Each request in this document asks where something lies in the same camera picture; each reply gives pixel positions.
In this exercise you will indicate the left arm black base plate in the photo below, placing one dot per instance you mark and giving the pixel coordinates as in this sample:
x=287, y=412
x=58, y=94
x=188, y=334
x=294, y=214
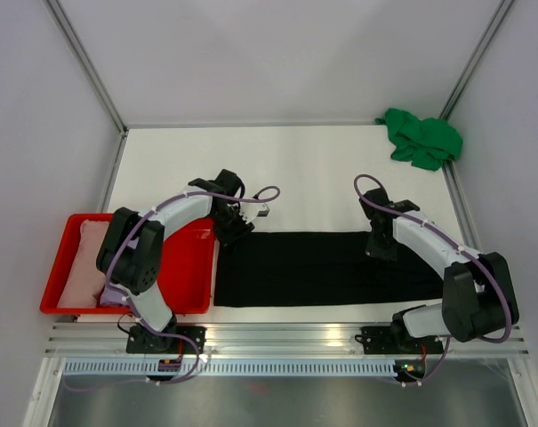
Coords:
x=141, y=341

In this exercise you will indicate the green crumpled t shirt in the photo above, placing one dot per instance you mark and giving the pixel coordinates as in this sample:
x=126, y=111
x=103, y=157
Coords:
x=423, y=143

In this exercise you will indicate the aluminium corner post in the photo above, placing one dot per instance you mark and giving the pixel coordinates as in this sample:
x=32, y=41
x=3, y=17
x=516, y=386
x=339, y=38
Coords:
x=76, y=46
x=475, y=60

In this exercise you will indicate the slotted grey cable duct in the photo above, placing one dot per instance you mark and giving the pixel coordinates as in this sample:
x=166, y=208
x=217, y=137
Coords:
x=233, y=367

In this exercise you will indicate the left aluminium corner post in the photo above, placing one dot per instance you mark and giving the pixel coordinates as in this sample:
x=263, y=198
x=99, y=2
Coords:
x=76, y=46

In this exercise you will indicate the lavender rolled t shirt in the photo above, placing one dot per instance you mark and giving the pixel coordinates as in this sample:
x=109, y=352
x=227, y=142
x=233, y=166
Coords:
x=112, y=297

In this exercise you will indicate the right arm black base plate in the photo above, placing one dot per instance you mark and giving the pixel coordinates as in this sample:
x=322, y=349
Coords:
x=393, y=340

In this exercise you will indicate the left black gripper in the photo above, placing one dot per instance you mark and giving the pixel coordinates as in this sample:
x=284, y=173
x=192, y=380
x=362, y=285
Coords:
x=233, y=238

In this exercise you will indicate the aluminium front rail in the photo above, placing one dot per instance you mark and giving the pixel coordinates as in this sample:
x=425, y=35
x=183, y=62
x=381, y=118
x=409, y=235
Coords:
x=255, y=341

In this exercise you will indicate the right aluminium corner post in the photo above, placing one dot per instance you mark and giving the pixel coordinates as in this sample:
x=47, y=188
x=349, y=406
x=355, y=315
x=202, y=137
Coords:
x=475, y=60

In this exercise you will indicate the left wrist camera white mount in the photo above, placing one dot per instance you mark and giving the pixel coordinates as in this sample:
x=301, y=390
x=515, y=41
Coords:
x=250, y=211

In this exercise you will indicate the red plastic bin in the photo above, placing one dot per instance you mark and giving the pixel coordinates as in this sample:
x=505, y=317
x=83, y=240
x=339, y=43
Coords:
x=185, y=278

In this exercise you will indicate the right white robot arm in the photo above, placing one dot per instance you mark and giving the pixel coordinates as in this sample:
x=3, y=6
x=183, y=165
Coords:
x=478, y=299

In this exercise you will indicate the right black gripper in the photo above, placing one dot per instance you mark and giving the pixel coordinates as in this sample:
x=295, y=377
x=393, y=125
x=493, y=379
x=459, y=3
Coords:
x=375, y=252

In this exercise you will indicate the pink rolled t shirt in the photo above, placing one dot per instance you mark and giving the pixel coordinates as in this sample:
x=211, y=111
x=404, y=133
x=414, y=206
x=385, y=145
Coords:
x=85, y=282

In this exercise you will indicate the black t shirt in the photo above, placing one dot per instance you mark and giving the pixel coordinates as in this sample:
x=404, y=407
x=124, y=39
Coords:
x=298, y=269

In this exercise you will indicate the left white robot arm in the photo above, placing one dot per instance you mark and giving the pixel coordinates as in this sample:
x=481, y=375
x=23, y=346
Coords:
x=131, y=253

